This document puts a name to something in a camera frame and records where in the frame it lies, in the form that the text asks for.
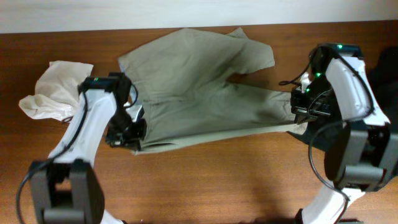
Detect white crumpled cloth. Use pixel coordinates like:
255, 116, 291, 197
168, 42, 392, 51
19, 60, 93, 121

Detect khaki beige shorts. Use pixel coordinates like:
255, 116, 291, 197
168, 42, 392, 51
118, 29, 307, 154

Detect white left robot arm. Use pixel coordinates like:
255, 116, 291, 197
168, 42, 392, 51
23, 72, 147, 224

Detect black garment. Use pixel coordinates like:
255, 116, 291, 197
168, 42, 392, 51
289, 121, 343, 152

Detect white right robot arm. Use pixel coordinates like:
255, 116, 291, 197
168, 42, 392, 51
290, 44, 397, 223

